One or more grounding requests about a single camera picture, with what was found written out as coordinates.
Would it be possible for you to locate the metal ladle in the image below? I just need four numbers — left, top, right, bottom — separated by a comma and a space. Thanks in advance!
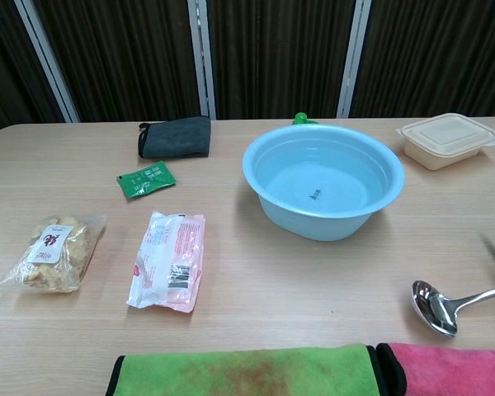
411, 280, 495, 339

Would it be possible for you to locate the light blue plastic basin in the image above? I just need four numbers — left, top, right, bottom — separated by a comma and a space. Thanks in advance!
242, 124, 406, 243

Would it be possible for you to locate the beige lidded takeaway box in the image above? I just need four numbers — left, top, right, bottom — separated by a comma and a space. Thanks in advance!
395, 112, 495, 172

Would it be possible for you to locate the pink towel with black trim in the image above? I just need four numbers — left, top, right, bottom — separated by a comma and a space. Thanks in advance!
375, 342, 495, 396

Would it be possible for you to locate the small green plastic object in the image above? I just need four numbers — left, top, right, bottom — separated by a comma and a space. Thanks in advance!
291, 111, 321, 126

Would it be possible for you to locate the green towel with black trim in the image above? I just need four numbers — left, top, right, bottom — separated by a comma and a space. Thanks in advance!
105, 343, 383, 396

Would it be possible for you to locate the dark gray folded cloth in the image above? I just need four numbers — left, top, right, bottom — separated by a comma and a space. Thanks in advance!
137, 115, 212, 160

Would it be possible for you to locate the pink white food package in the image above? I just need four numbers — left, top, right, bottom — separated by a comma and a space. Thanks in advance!
125, 210, 207, 315

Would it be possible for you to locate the green sachet packet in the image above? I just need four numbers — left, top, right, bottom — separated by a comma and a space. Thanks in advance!
115, 160, 177, 203

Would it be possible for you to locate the clear bag of snacks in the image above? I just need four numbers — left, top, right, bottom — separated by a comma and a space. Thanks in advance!
0, 214, 108, 295

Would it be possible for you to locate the gray partition post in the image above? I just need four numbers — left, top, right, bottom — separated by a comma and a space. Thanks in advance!
187, 0, 217, 120
335, 0, 373, 120
13, 0, 81, 124

